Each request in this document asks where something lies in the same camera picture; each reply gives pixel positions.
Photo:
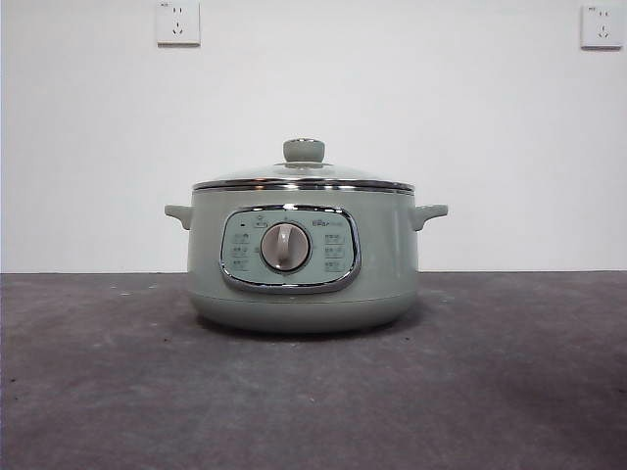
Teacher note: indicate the white wall socket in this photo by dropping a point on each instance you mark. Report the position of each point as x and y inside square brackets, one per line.
[602, 27]
[178, 24]

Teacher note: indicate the pale green electric pot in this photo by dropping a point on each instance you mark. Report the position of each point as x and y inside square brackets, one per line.
[294, 308]

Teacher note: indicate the glass lid with green knob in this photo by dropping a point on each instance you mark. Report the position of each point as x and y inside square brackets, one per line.
[302, 149]

